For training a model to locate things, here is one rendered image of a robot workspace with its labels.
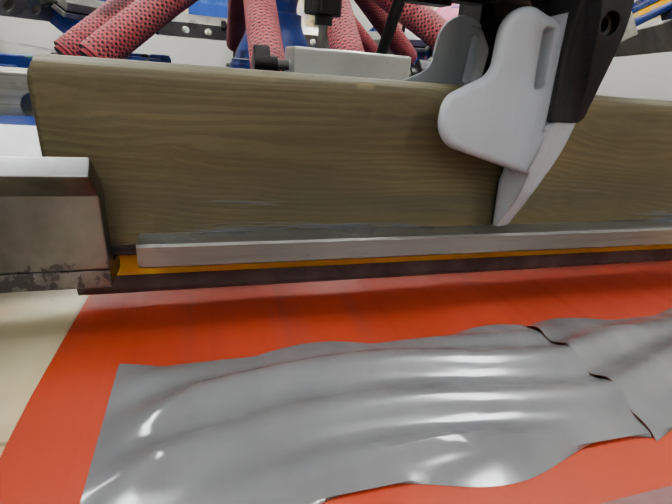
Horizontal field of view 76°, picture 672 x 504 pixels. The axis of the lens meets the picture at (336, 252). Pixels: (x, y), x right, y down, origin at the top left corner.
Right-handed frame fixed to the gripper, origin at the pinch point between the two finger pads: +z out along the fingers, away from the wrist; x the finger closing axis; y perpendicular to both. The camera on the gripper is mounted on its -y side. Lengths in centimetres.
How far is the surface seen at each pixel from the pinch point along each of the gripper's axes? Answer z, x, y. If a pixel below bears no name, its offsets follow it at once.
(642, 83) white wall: -8, -167, -200
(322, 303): 5.6, 1.5, 9.3
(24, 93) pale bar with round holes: -1.5, -20.5, 27.9
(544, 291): 5.6, 2.0, -3.7
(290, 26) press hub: -11, -78, -2
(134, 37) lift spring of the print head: -7, -59, 25
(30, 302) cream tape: 5.6, -0.4, 22.5
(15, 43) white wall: 1, -411, 160
